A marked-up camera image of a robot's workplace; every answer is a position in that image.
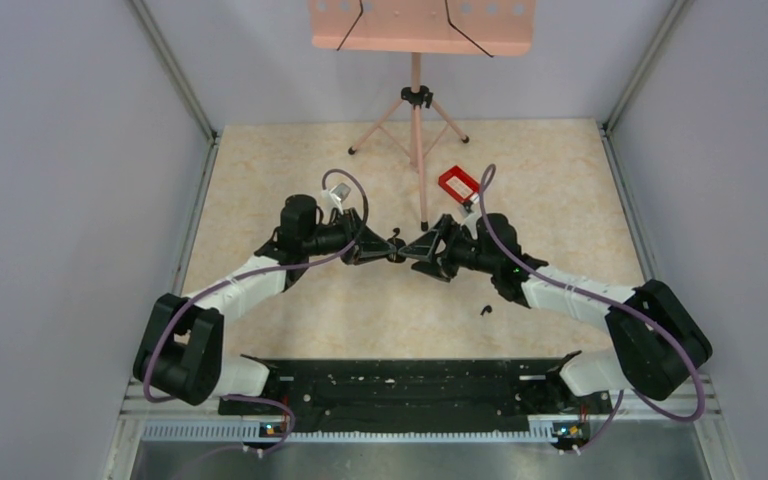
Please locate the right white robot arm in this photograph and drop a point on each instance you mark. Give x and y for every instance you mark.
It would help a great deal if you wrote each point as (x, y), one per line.
(655, 342)

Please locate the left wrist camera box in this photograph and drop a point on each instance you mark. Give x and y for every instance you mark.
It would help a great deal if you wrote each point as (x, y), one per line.
(336, 196)

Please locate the red plastic box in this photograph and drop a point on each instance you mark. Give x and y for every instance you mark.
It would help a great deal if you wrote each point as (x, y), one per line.
(459, 185)

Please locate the pink music stand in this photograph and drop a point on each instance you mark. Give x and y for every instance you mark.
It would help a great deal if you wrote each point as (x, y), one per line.
(419, 28)

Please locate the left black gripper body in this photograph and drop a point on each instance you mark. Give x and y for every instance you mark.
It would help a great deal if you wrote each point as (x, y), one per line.
(337, 236)

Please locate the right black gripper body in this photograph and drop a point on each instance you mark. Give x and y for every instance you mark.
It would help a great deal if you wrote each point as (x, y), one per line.
(460, 251)

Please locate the black earbud charging case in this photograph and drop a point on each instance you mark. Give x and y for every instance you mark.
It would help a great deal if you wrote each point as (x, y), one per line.
(397, 253)

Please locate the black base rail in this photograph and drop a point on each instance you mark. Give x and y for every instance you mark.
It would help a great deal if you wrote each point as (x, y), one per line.
(424, 396)

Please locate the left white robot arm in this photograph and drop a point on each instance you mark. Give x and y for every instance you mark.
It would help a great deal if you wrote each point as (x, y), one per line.
(181, 356)

